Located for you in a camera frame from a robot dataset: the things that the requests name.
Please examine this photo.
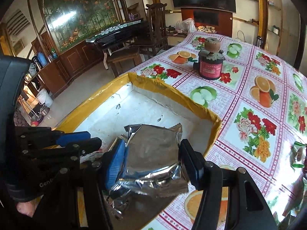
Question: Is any silver foil snack pack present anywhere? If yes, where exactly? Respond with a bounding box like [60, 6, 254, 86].
[107, 134, 129, 152]

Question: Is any dark wooden chair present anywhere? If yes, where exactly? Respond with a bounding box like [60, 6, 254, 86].
[129, 3, 168, 58]

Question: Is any dark jar with pink label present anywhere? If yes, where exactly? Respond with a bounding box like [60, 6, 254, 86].
[193, 37, 225, 80]

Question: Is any black piano table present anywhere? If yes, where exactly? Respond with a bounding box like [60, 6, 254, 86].
[85, 18, 149, 52]

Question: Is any white plastic bag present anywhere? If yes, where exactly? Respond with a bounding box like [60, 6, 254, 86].
[175, 18, 196, 34]

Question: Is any wooden stool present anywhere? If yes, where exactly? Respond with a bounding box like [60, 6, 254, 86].
[106, 47, 142, 78]

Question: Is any floral wall painting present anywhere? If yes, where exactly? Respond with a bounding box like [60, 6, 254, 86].
[37, 0, 119, 53]

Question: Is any yellow cardboard tray box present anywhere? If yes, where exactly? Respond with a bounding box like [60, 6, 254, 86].
[58, 73, 222, 229]

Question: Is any person's left hand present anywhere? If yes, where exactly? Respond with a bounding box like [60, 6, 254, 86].
[16, 199, 39, 218]

